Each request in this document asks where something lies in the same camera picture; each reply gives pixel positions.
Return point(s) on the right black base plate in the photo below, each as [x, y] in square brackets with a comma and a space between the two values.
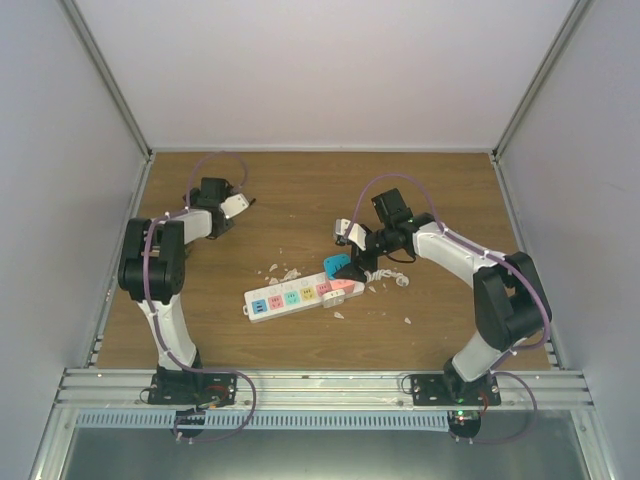
[431, 390]

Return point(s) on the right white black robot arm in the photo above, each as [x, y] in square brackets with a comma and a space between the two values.
[510, 305]

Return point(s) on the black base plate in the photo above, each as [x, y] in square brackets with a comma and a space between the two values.
[431, 390]
[183, 388]

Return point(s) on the white grey plug on strip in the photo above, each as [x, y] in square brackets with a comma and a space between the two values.
[333, 298]

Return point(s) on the cyan square adapter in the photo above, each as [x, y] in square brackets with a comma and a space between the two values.
[334, 263]

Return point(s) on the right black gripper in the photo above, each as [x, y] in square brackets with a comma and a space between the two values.
[354, 268]

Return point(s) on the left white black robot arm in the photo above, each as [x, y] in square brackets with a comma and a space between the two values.
[152, 265]

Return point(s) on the large pink adapter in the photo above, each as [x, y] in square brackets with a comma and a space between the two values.
[347, 286]

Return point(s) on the grey slotted cable duct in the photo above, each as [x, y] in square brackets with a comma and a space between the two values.
[268, 420]

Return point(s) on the white power strip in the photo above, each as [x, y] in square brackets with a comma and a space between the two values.
[289, 297]

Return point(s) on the aluminium front rail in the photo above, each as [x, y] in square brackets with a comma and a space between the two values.
[310, 390]

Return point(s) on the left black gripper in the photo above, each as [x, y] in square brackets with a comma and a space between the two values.
[225, 229]

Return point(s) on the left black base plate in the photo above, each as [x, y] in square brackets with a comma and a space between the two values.
[183, 388]

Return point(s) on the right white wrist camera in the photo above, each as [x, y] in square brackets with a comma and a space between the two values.
[345, 231]

